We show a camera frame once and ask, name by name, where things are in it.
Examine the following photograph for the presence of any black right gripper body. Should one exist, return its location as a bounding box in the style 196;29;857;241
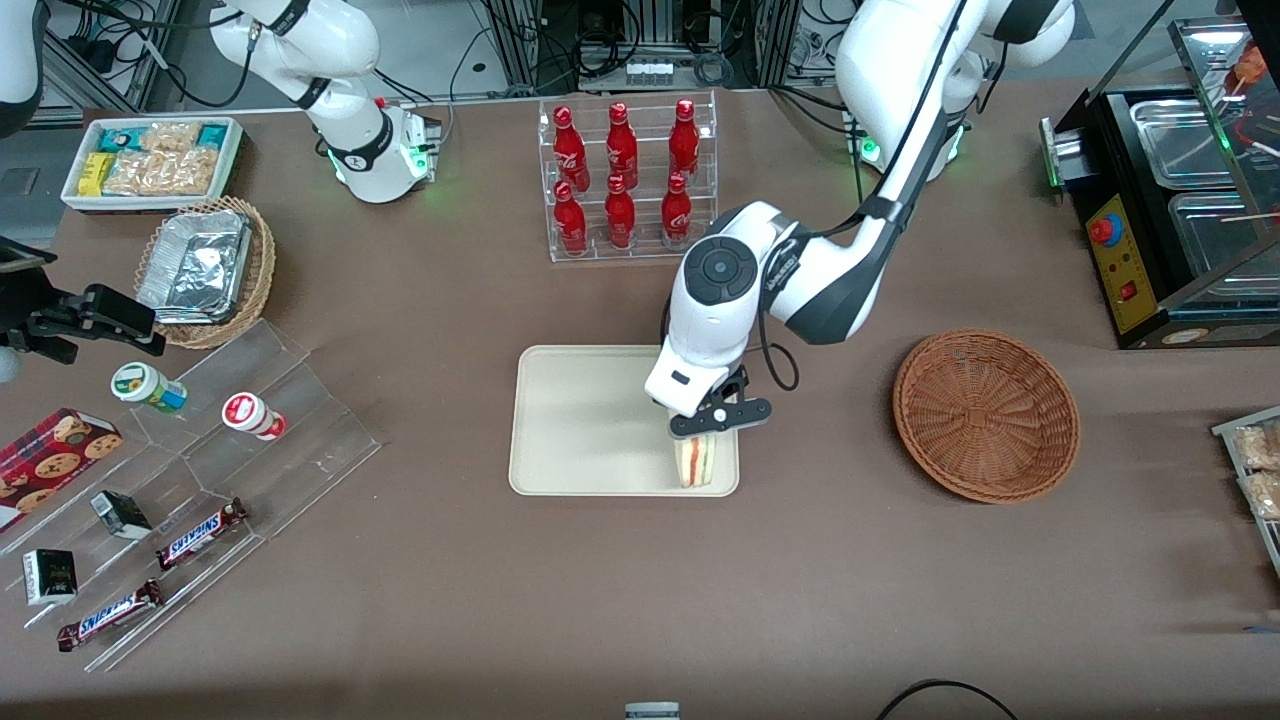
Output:
0;238;65;336

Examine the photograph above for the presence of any triangular sandwich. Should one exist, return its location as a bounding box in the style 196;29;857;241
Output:
675;428;723;490

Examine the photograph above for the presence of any cream plastic tray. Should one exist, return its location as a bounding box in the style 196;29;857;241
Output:
508;345;741;498

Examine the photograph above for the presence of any light wicker basket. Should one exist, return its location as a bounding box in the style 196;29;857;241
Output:
134;196;277;350

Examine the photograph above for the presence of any brown wicker basket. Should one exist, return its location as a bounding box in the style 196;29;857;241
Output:
893;330;1082;504

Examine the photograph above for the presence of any grey metal snack tray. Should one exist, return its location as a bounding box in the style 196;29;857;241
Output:
1211;404;1280;582

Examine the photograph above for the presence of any green lidded sunflower cup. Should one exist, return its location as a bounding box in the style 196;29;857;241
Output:
110;362;189;414

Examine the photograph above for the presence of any aluminium foil container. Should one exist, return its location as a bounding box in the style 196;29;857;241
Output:
137;209;252;324

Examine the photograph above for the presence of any white snack bin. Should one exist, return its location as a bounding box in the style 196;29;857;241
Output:
61;116;245;214

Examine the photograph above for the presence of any red plaid cookie box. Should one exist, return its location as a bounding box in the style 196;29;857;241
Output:
0;407;124;532

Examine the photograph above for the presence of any clear acrylic bottle rack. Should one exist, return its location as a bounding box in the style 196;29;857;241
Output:
538;90;720;264

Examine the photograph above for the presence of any clear cracker bag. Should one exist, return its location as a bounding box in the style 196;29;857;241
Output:
1232;424;1280;472
140;121;201;153
104;149;218;197
1240;470;1280;522

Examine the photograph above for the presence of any red cola bottle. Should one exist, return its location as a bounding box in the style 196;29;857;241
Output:
553;107;591;193
607;102;639;189
554;180;589;256
661;172;693;249
604;174;637;249
669;98;701;181

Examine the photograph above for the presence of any red lidded yogurt cup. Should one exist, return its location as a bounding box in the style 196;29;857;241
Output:
221;392;289;442

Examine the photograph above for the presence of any dark green drink carton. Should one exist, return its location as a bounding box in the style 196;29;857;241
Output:
90;490;154;542
22;548;79;608

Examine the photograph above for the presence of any Snickers chocolate bar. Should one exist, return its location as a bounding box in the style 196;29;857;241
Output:
57;580;165;653
155;498;250;572

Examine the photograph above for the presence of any clear acrylic stepped stand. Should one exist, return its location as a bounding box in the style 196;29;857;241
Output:
0;318;384;674

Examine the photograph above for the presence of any black food warmer cabinet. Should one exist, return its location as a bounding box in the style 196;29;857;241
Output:
1039;0;1280;351

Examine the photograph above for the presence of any steel warmer pan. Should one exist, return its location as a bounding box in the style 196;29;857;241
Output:
1167;190;1280;284
1129;97;1237;192

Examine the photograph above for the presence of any black floor cable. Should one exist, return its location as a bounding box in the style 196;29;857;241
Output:
877;679;1017;720

